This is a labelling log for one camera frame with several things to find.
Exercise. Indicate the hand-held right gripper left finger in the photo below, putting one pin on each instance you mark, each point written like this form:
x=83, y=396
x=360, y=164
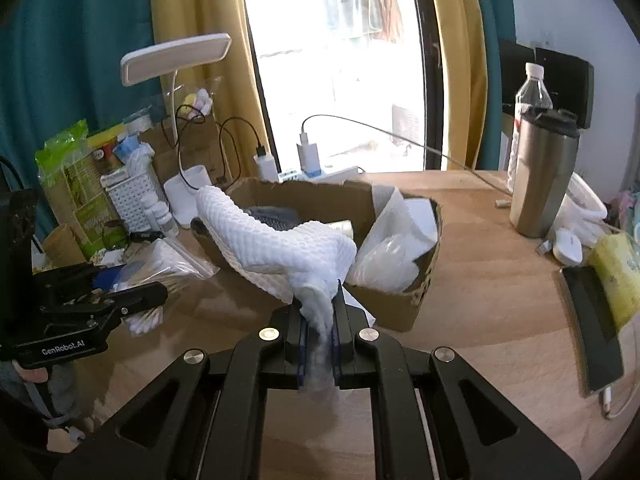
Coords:
x=301, y=355

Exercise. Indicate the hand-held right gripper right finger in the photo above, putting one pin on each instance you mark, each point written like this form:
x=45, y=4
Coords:
x=336, y=355

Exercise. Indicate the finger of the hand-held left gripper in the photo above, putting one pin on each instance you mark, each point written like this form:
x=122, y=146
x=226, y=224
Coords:
x=142, y=294
x=107, y=277

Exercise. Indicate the brown cardboard box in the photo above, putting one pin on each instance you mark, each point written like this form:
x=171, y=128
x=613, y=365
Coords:
x=390, y=305

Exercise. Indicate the white waffle towel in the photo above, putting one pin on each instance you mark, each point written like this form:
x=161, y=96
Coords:
x=270, y=250

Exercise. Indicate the person's left forearm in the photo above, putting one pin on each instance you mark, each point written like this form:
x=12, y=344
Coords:
x=45, y=402

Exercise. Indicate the person's left hand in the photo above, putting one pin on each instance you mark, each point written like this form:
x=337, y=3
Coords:
x=32, y=375

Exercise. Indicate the zip bag of cotton swabs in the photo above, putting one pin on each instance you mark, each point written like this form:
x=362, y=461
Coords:
x=160, y=265

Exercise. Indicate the white paper sheet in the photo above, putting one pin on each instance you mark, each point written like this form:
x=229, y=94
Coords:
x=357, y=310

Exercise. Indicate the small black device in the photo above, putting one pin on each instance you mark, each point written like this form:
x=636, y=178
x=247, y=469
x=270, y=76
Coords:
x=145, y=236

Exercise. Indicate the small white bottle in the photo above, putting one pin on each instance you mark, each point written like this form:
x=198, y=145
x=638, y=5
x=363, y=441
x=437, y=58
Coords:
x=150, y=212
x=167, y=222

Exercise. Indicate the white plastic basket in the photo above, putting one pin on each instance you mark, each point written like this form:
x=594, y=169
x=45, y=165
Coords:
x=130, y=200

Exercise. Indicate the clear bag of white cotton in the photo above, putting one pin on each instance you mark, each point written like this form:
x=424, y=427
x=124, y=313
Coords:
x=385, y=265

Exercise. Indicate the green packet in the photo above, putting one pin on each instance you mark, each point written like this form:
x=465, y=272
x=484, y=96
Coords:
x=75, y=180

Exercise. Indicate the crumpled white plastic bag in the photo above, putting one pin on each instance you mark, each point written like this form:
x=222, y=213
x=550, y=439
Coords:
x=140, y=160

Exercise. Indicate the white rolled cloth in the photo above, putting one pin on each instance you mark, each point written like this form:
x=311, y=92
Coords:
x=342, y=229

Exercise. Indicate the blue pack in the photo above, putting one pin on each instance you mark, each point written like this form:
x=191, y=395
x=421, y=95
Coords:
x=127, y=147

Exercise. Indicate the dark grey cloth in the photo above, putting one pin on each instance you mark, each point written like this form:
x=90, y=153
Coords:
x=275, y=217

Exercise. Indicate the white smooth towel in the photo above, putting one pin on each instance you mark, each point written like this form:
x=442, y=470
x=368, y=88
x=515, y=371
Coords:
x=400, y=215

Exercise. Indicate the brown cardboard carton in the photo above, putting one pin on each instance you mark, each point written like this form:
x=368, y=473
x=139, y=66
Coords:
x=200, y=145

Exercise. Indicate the white power strip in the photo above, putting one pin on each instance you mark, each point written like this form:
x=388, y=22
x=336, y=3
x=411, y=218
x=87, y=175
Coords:
x=335, y=174

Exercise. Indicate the clear bag of pastel candy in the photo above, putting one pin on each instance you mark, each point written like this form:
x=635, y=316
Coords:
x=197, y=100

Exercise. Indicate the white desk lamp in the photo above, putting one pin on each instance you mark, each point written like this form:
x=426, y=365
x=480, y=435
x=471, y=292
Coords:
x=175, y=55

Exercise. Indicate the white outdoor unit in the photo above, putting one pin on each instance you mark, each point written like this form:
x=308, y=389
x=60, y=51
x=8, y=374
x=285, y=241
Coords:
x=407, y=125

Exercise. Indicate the teal curtain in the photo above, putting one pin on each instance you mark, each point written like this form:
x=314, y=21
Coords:
x=492, y=10
x=75, y=35

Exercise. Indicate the black smartphone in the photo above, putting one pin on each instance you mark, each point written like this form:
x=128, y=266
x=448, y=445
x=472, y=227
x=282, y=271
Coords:
x=590, y=330

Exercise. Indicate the white mouse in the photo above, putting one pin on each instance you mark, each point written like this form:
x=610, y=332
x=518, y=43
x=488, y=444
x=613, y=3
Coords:
x=567, y=247

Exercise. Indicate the steel tumbler black lid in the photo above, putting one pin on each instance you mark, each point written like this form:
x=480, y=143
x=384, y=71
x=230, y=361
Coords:
x=540, y=185

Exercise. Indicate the yellow curtain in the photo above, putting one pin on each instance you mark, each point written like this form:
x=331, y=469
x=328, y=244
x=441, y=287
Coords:
x=465, y=60
x=200, y=10

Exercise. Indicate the white plastic container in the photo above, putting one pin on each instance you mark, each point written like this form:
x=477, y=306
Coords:
x=585, y=205

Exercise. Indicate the yellow tissue pack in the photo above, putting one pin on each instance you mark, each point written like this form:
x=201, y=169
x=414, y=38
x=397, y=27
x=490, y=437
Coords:
x=617, y=275

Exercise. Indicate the clear water bottle red label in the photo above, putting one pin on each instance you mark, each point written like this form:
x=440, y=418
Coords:
x=532, y=90

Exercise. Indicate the hanging beige shirt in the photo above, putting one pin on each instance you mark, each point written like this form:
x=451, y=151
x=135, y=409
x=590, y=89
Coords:
x=387, y=0

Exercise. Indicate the black monitor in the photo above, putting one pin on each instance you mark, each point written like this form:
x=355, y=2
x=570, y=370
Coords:
x=565, y=75

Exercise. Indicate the black sliding door frame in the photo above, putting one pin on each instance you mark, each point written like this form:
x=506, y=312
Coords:
x=432, y=60

